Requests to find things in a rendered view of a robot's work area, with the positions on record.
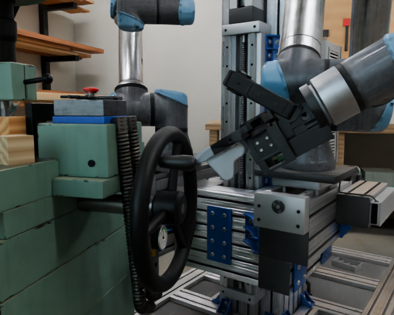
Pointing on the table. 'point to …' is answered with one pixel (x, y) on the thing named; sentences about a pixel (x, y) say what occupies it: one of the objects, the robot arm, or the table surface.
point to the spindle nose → (1, 31)
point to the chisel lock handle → (39, 80)
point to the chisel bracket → (10, 83)
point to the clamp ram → (32, 110)
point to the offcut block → (14, 149)
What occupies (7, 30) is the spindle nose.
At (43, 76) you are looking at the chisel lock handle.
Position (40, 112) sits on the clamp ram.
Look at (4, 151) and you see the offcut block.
